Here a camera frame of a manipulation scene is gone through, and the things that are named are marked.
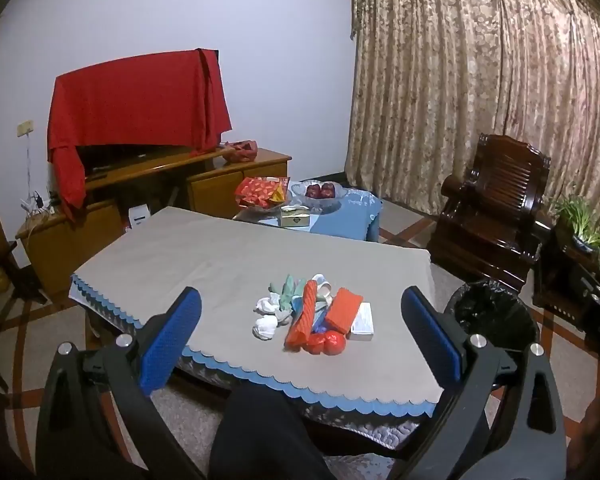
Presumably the red cloth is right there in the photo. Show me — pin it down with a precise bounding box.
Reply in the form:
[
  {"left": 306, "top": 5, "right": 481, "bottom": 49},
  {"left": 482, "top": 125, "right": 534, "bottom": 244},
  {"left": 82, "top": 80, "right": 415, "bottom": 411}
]
[{"left": 47, "top": 47, "right": 233, "bottom": 221}]

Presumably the person's dark trouser leg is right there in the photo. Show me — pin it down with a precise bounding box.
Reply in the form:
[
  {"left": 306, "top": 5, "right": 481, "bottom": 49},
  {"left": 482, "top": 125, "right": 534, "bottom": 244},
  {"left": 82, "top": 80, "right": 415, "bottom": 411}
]
[{"left": 209, "top": 384, "right": 333, "bottom": 480}]

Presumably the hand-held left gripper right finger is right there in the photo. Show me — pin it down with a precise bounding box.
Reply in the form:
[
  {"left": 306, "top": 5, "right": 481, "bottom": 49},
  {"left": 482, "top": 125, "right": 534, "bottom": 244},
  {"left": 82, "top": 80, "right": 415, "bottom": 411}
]
[{"left": 401, "top": 286, "right": 568, "bottom": 480}]

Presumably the cream tissue box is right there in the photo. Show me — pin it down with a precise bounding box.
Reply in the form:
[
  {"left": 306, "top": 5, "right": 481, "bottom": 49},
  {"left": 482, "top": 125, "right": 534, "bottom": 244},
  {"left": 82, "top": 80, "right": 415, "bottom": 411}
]
[{"left": 280, "top": 206, "right": 312, "bottom": 230}]

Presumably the black television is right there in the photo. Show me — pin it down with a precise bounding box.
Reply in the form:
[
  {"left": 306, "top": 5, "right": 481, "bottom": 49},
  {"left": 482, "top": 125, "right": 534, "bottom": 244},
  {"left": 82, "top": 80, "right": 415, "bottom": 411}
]
[{"left": 77, "top": 144, "right": 203, "bottom": 177}]

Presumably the beige tablecloth with blue trim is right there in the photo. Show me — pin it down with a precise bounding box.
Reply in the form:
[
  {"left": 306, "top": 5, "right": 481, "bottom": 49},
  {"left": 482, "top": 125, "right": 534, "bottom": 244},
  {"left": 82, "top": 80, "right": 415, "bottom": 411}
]
[{"left": 69, "top": 205, "right": 446, "bottom": 418}]

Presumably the wooden television cabinet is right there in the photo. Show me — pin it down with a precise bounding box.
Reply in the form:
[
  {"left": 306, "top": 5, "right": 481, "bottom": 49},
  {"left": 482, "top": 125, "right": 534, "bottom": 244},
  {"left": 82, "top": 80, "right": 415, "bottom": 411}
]
[{"left": 15, "top": 146, "right": 293, "bottom": 311}]

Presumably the power strip with plugs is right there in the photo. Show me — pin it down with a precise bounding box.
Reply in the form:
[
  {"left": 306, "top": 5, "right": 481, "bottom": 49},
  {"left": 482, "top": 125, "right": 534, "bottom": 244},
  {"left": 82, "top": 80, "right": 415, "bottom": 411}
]
[{"left": 20, "top": 187, "right": 57, "bottom": 222}]

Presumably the green potted plant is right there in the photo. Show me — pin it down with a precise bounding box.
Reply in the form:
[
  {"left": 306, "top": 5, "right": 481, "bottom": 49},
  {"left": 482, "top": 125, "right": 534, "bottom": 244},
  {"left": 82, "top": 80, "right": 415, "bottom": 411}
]
[{"left": 550, "top": 195, "right": 600, "bottom": 281}]

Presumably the bin with black bag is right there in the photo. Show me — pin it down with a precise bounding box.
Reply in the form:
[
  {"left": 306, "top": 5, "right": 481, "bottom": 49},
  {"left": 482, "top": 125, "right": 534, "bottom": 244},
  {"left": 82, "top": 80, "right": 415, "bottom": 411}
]
[{"left": 442, "top": 281, "right": 541, "bottom": 363}]

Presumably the white wall cable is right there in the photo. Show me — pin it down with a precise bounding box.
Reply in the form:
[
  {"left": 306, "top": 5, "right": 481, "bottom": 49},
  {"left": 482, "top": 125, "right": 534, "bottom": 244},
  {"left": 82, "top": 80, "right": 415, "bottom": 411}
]
[{"left": 24, "top": 135, "right": 34, "bottom": 196}]

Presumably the beige patterned curtain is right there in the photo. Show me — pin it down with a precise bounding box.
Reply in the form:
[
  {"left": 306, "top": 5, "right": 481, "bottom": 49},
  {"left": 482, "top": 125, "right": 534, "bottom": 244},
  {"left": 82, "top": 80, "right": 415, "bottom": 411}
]
[{"left": 344, "top": 0, "right": 600, "bottom": 271}]

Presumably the glass fruit bowl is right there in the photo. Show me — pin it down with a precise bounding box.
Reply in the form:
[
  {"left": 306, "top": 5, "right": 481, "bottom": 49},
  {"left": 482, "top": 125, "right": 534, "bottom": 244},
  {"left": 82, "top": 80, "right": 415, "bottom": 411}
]
[{"left": 291, "top": 180, "right": 345, "bottom": 214}]

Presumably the red patterned snack bag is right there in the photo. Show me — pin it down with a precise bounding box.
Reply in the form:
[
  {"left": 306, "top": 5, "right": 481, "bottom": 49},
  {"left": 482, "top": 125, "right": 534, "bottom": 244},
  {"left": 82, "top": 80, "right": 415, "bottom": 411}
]
[{"left": 235, "top": 176, "right": 281, "bottom": 209}]

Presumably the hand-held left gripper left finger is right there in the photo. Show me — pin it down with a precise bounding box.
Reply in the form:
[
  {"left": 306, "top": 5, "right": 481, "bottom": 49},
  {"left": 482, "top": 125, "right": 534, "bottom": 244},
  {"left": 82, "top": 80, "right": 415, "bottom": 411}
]
[{"left": 35, "top": 286, "right": 203, "bottom": 480}]

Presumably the small white box device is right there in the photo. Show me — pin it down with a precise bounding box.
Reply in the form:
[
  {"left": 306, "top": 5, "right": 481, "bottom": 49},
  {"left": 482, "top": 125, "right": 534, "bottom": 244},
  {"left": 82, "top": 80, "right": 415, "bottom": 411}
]
[{"left": 129, "top": 204, "right": 153, "bottom": 231}]

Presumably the red plastic bag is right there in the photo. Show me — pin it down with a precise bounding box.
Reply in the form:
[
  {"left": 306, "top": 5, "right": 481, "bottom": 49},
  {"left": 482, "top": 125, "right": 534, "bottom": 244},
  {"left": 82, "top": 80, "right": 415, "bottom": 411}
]
[{"left": 222, "top": 140, "right": 259, "bottom": 163}]

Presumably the dark wooden folding stand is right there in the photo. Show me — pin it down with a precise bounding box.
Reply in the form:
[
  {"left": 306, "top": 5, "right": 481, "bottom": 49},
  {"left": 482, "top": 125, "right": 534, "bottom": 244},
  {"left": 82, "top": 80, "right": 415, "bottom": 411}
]
[{"left": 0, "top": 240, "right": 48, "bottom": 391}]

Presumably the red round object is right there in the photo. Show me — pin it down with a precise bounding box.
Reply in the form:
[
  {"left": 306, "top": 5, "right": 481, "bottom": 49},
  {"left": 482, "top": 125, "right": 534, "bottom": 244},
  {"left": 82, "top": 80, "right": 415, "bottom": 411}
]
[{"left": 307, "top": 330, "right": 347, "bottom": 357}]

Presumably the white tissue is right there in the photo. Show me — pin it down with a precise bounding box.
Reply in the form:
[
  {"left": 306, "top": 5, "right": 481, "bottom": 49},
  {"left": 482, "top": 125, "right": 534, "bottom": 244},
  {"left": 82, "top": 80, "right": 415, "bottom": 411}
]
[
  {"left": 252, "top": 316, "right": 281, "bottom": 342},
  {"left": 254, "top": 295, "right": 281, "bottom": 317}
]

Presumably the dark wooden side table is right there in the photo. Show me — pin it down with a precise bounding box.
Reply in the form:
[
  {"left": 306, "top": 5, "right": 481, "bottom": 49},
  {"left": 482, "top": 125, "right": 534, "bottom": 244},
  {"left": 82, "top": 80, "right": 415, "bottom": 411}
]
[{"left": 532, "top": 210, "right": 600, "bottom": 313}]

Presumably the grey quilted table cover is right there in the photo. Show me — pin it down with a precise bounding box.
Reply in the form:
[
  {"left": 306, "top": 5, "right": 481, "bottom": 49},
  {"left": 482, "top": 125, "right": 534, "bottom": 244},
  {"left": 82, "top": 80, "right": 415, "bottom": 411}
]
[{"left": 85, "top": 305, "right": 433, "bottom": 461}]

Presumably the dark wooden armchair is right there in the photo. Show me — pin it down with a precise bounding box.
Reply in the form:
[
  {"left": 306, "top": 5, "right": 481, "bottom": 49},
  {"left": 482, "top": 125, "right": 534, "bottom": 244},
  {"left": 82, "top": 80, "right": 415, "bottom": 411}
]
[{"left": 427, "top": 132, "right": 553, "bottom": 293}]

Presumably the small white cardboard box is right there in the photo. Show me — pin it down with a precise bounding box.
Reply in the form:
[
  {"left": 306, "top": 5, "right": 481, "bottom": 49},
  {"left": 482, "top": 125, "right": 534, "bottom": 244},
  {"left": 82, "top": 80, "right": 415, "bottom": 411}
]
[{"left": 349, "top": 302, "right": 376, "bottom": 342}]

